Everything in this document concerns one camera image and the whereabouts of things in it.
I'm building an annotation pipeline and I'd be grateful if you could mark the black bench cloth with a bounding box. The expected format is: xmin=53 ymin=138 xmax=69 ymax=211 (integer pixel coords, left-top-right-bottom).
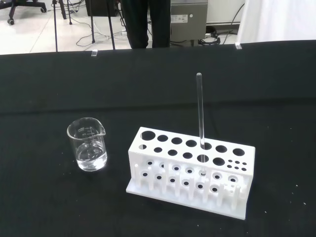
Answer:
xmin=0 ymin=39 xmax=316 ymax=237

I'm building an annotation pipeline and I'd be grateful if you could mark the black tripod leg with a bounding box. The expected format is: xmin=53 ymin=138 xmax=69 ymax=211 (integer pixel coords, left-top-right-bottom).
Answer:
xmin=107 ymin=0 xmax=117 ymax=50
xmin=89 ymin=0 xmax=96 ymax=45
xmin=51 ymin=0 xmax=59 ymax=53

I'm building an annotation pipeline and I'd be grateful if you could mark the white test tube rack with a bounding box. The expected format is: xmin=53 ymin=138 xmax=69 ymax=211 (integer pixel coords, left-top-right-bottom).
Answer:
xmin=125 ymin=126 xmax=256 ymax=221

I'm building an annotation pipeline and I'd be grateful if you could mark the black box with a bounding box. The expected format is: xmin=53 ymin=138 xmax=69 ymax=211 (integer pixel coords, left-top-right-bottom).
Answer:
xmin=84 ymin=0 xmax=122 ymax=18

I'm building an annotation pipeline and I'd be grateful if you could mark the person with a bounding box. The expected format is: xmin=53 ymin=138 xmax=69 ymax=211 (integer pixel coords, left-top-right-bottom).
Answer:
xmin=120 ymin=0 xmax=172 ymax=49

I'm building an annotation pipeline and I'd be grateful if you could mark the black floor cable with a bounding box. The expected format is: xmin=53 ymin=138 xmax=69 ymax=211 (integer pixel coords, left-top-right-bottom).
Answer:
xmin=197 ymin=26 xmax=234 ymax=46

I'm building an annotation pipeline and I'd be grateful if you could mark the glass beaker with water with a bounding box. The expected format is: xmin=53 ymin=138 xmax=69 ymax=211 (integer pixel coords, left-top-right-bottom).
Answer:
xmin=66 ymin=117 xmax=109 ymax=172

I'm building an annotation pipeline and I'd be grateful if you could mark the white curtain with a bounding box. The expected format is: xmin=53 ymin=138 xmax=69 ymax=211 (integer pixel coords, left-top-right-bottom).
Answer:
xmin=237 ymin=0 xmax=316 ymax=45

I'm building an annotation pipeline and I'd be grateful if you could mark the grey metal cabinet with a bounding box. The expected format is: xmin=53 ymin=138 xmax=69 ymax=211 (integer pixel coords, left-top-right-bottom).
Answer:
xmin=170 ymin=0 xmax=209 ymax=47

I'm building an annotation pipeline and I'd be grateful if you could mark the grey floor cable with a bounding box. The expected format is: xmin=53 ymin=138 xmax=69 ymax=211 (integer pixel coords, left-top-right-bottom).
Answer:
xmin=76 ymin=23 xmax=129 ymax=47

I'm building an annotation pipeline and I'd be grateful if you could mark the black office chair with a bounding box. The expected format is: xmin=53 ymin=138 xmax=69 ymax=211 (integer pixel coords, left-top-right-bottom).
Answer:
xmin=0 ymin=0 xmax=48 ymax=26

